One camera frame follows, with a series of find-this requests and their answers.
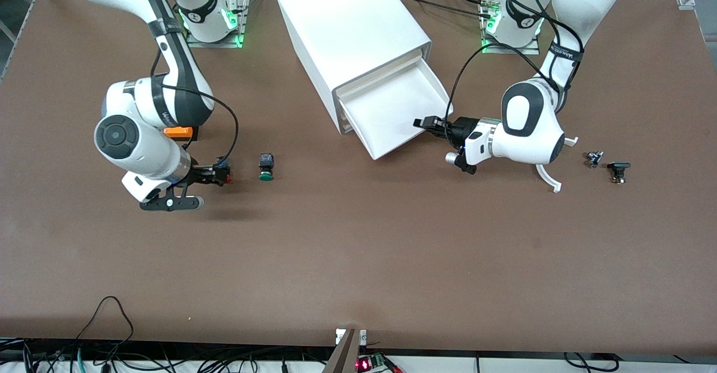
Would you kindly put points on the circuit board with red display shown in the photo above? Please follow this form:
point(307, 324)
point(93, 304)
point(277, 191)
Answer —
point(367, 363)

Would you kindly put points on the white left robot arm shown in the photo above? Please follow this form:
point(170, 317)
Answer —
point(532, 132)

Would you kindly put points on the white semicircular plastic clamp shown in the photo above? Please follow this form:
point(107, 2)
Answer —
point(549, 181)

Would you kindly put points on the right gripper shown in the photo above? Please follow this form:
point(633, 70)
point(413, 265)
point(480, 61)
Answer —
point(203, 173)

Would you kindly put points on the brown camera mount beam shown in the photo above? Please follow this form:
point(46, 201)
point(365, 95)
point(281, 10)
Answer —
point(344, 356)

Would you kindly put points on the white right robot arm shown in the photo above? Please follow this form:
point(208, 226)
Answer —
point(140, 138)

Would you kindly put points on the orange button enclosure box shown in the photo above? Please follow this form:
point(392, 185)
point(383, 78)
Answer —
point(178, 133)

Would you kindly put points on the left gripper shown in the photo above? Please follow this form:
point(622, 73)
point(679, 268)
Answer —
point(462, 127)

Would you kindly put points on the white drawer cabinet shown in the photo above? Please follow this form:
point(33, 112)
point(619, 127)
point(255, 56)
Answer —
point(347, 26)

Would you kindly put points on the small metal fitting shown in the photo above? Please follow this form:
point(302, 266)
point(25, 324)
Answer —
point(594, 159)

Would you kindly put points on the green push button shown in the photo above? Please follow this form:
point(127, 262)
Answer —
point(266, 175)

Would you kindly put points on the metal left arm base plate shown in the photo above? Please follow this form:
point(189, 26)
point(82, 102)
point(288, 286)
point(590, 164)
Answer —
point(515, 51)

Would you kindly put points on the red push button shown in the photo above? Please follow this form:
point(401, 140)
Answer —
point(229, 180)

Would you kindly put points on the black switch contact block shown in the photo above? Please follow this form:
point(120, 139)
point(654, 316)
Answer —
point(618, 167)

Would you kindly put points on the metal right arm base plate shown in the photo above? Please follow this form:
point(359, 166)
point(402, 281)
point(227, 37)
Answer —
point(215, 44)

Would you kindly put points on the white plastic drawer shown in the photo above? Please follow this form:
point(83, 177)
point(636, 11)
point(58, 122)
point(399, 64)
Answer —
point(397, 110)

